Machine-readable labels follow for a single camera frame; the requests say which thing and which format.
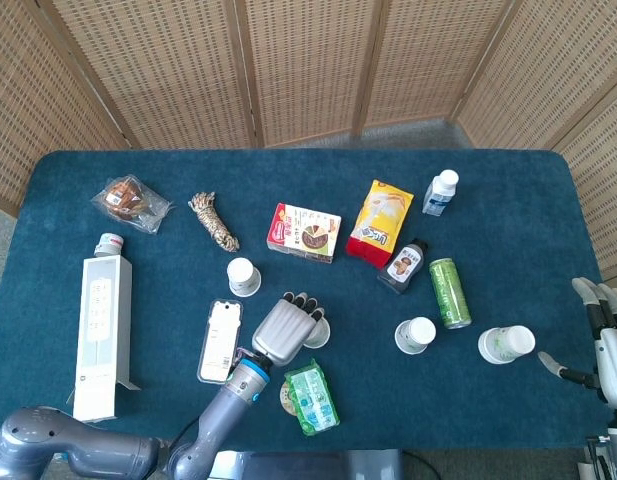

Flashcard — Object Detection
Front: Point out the bread in clear bag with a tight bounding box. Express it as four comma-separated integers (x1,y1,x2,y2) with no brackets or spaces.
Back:
90,173,174,235

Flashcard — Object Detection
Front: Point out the white power strip box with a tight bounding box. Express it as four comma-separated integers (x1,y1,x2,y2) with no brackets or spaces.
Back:
66,253,142,424

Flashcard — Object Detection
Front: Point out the round beige printed disc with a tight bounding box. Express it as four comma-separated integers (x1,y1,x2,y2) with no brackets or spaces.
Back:
279,382,302,416

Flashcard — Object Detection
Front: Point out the flat white blister pack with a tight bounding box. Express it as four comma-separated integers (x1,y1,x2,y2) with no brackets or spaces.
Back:
196,298,244,385

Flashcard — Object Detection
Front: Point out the red and white cake box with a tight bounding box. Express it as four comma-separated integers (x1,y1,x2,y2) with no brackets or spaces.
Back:
266,202,343,264

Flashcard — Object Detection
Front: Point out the white blue-labelled plastic bottle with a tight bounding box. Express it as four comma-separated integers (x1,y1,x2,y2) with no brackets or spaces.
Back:
421,169,460,217

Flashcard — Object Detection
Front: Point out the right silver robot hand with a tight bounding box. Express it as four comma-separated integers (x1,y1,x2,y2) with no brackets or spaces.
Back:
536,277,617,406

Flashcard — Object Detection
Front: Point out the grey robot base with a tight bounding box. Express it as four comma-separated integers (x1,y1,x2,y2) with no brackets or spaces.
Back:
207,448,404,480

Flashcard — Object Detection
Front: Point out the dark sauce squeeze bottle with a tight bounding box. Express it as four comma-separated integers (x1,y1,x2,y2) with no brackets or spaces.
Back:
377,238,430,295

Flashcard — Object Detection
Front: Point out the white floral paper cup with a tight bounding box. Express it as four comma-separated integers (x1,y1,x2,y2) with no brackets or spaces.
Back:
303,319,332,349
226,256,263,298
394,316,438,356
477,324,537,365

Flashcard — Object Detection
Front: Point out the wicker folding screen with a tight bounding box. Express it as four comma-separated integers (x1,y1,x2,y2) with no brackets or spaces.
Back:
0,0,617,321

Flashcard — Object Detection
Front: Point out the green wrapped snack packet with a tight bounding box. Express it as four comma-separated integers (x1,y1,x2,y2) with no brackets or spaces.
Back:
283,357,341,438

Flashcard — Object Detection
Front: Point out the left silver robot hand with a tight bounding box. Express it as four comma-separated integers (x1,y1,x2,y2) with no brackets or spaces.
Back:
251,291,329,367

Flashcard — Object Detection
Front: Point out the braided beige rope bundle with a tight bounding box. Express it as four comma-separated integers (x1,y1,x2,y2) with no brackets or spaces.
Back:
188,191,241,253

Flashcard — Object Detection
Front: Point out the blue table mat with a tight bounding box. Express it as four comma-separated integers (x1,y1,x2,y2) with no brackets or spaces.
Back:
0,148,612,456

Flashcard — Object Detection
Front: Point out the green drink can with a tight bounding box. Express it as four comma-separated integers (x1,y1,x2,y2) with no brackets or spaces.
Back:
428,257,473,330

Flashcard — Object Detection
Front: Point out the yellow and red snack bag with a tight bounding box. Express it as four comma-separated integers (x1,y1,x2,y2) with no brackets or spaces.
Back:
345,179,415,270

